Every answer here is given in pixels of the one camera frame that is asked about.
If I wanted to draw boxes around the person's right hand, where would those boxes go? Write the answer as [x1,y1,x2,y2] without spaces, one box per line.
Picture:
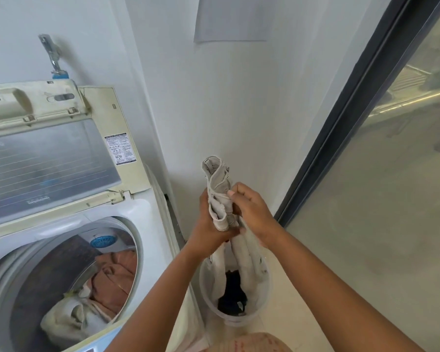
[227,182,283,249]

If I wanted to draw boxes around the person's left hand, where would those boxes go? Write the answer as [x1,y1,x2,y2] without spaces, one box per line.
[187,188,246,254]

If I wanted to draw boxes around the light beige jeans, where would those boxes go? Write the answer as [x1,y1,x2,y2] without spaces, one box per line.
[201,155,271,309]

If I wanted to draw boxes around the cream blue washing machine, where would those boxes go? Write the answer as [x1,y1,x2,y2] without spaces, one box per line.
[0,79,186,352]

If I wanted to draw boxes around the dark navy garment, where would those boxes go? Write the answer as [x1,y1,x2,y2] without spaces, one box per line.
[217,269,248,316]

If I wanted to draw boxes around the orange white clothes item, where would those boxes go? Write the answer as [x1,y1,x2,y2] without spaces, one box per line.
[89,251,138,316]

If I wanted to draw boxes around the cream washing machine lid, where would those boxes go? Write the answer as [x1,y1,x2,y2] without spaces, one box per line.
[0,79,152,242]

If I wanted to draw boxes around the person's right forearm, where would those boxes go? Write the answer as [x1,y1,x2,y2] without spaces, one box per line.
[258,227,426,352]

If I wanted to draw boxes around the person's left forearm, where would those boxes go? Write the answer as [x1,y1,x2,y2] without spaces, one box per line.
[104,242,224,352]

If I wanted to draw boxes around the translucent plastic laundry basket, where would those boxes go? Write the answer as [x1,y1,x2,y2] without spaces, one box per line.
[198,252,273,324]

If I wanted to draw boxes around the white paper notice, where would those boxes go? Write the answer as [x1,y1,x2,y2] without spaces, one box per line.
[193,0,276,43]

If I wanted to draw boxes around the metal water tap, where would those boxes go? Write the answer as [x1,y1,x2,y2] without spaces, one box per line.
[38,34,64,73]

